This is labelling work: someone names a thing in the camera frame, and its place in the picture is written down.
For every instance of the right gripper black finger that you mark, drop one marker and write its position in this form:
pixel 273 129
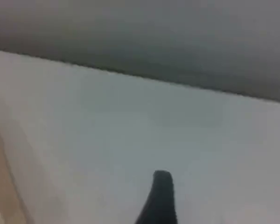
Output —
pixel 159 205

